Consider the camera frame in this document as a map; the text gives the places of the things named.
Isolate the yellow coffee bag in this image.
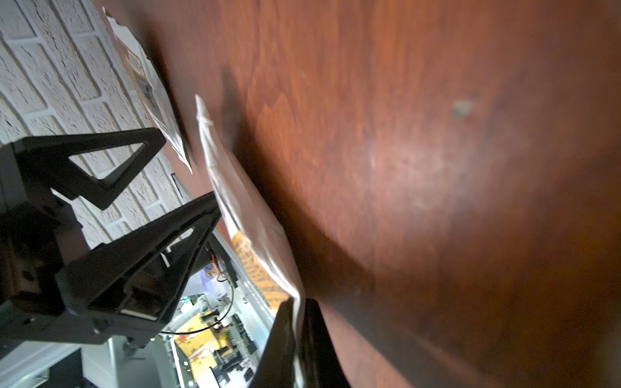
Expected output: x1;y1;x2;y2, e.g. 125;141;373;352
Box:
195;95;306;337
102;7;193;173

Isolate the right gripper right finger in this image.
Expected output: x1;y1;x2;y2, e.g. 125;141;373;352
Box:
55;192;222;335

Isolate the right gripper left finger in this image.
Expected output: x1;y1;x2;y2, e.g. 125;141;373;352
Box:
11;128;167;210

